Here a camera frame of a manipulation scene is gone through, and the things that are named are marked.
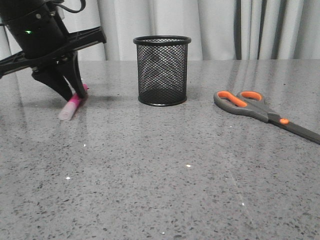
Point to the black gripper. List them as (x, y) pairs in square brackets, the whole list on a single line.
[(43, 46)]

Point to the pink highlighter pen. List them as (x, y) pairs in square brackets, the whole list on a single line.
[(70, 108)]

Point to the grey orange scissors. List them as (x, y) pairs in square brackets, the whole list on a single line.
[(253, 104)]

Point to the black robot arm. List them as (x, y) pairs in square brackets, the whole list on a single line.
[(32, 13)]

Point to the black mesh pen bin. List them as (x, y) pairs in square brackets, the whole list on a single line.
[(162, 69)]

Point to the grey curtain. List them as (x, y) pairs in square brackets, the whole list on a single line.
[(219, 29)]

